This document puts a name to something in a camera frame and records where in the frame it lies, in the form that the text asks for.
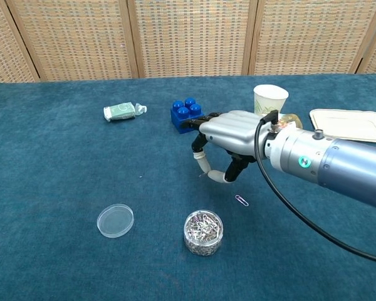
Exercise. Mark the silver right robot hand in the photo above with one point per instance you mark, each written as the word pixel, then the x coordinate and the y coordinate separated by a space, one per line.
pixel 235 131

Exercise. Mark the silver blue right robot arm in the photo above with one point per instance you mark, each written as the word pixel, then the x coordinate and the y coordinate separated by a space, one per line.
pixel 329 160

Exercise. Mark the purple paperclip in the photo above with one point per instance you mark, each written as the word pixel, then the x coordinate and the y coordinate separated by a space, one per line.
pixel 241 200

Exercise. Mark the clear jar of paperclips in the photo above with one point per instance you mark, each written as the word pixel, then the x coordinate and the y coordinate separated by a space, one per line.
pixel 203 233

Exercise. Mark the white paper cup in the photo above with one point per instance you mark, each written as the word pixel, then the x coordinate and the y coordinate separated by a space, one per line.
pixel 268 100

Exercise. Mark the blue toy building block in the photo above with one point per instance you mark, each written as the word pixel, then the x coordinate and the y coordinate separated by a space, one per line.
pixel 183 116

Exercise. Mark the clear bottle with yellow liquid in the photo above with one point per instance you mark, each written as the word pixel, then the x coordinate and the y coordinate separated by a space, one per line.
pixel 289 119

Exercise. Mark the woven folding screen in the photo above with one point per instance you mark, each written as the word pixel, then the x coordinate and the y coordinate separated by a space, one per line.
pixel 188 37

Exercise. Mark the beige rectangular tray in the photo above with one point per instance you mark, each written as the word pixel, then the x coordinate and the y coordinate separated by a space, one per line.
pixel 351 123

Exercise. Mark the green toothpaste tube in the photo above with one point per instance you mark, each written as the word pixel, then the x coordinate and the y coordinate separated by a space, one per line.
pixel 120 111

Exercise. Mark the clear round plastic lid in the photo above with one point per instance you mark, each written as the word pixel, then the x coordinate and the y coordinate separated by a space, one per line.
pixel 115 220

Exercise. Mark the teal tablecloth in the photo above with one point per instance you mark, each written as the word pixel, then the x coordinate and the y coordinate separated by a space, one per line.
pixel 81 175

